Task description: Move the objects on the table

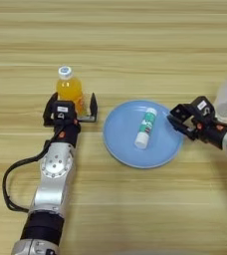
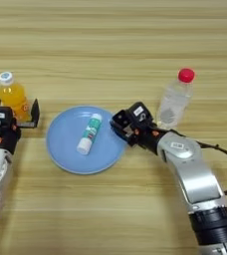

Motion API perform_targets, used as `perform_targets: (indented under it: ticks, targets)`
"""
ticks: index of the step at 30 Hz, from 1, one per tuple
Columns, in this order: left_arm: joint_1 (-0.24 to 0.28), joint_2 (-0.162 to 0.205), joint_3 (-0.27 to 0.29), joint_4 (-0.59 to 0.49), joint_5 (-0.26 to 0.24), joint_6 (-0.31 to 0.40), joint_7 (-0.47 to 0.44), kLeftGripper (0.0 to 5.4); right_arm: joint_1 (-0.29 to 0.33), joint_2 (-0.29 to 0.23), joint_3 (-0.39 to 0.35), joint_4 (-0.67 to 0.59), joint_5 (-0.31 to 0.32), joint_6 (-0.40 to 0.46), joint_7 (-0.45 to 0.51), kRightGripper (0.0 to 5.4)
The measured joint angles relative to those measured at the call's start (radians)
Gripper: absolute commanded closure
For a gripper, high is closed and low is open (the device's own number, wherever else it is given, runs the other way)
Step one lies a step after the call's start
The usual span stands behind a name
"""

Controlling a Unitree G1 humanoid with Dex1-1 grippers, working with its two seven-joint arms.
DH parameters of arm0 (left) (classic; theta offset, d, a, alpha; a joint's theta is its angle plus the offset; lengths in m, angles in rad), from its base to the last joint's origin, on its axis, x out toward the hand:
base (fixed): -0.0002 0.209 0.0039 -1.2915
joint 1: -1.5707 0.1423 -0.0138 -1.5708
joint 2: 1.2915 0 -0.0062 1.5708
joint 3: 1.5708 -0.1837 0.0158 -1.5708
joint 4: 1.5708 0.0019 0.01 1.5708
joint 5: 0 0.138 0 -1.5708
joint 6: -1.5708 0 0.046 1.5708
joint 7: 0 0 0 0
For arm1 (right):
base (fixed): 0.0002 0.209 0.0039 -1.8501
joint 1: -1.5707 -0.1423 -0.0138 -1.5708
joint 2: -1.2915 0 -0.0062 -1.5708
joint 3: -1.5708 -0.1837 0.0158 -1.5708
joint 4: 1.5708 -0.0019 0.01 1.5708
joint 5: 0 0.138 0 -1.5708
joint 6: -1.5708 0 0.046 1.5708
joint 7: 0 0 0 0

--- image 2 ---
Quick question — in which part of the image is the orange juice bottle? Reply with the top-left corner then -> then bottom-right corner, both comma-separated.
0,71 -> 32,124

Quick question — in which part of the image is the white green glue stick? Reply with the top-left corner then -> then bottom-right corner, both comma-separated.
76,113 -> 104,156

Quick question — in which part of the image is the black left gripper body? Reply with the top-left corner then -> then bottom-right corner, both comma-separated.
0,121 -> 38,155

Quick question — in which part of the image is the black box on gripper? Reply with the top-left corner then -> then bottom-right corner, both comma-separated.
126,102 -> 155,129
0,106 -> 15,131

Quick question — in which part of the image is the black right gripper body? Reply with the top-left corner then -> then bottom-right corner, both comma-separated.
122,121 -> 168,155

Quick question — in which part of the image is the clear bottle red cap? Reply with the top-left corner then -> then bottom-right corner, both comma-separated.
155,68 -> 196,130

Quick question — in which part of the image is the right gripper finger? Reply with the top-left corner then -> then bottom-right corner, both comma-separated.
111,125 -> 135,147
110,110 -> 133,129

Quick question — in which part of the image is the blue round plate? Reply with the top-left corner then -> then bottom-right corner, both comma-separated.
45,105 -> 128,175

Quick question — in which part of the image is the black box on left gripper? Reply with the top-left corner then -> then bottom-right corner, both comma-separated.
0,106 -> 15,131

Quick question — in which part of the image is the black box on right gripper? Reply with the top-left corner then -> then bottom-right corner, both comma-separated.
126,102 -> 155,129

